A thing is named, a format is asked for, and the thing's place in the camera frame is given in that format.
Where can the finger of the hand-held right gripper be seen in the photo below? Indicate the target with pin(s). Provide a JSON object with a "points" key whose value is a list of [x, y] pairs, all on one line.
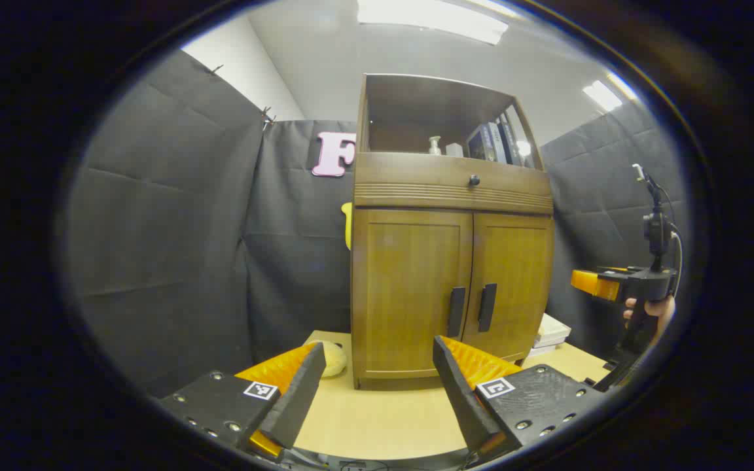
{"points": [[590, 281]]}

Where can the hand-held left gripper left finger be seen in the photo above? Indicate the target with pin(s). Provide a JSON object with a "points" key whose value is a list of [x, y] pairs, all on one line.
{"points": [[298, 399]]}

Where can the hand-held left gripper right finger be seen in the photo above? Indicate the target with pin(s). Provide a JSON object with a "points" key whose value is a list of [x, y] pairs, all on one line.
{"points": [[461, 396]]}

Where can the wooden shoe cabinet door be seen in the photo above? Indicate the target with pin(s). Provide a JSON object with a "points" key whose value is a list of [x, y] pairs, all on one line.
{"points": [[521, 275], [403, 288]]}

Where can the wooden double-door shoe cabinet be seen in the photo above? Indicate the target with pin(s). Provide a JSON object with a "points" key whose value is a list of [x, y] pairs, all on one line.
{"points": [[416, 98]]}

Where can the wooden cabinet drawer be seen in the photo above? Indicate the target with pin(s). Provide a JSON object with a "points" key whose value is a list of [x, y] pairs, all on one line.
{"points": [[416, 180]]}

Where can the pale yellow plush ball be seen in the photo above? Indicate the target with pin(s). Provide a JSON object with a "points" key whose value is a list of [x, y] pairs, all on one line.
{"points": [[334, 360]]}

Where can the stack of white books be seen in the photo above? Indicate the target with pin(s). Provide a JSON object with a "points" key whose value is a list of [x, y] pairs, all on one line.
{"points": [[550, 330]]}

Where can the small ceiling light panel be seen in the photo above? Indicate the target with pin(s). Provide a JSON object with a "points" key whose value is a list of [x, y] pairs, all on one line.
{"points": [[603, 95]]}

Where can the small white jar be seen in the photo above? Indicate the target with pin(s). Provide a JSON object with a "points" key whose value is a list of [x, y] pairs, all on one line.
{"points": [[454, 150]]}

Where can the white pump bottle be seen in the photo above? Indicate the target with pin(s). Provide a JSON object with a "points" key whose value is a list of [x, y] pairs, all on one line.
{"points": [[434, 147]]}

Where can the large ceiling light panel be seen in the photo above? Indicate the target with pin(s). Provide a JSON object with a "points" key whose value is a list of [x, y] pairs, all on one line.
{"points": [[429, 16]]}

